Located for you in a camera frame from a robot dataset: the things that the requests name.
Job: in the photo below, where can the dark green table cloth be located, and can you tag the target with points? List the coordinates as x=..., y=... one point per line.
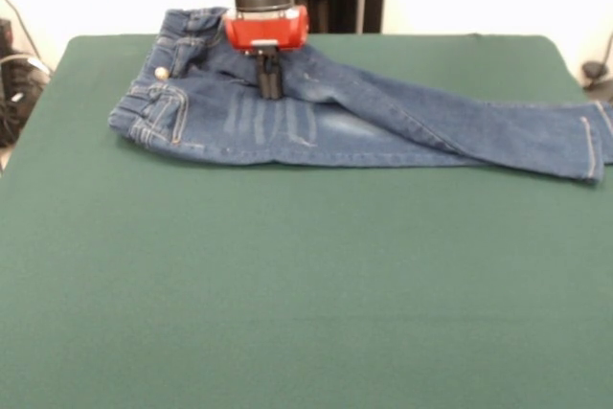
x=191, y=284

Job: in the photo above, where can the blue denim jeans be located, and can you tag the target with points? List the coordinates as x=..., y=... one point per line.
x=359, y=126

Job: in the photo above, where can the black stand base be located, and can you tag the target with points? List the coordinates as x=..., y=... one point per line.
x=596, y=74
x=19, y=102

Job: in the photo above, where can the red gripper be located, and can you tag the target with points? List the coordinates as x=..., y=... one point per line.
x=268, y=30

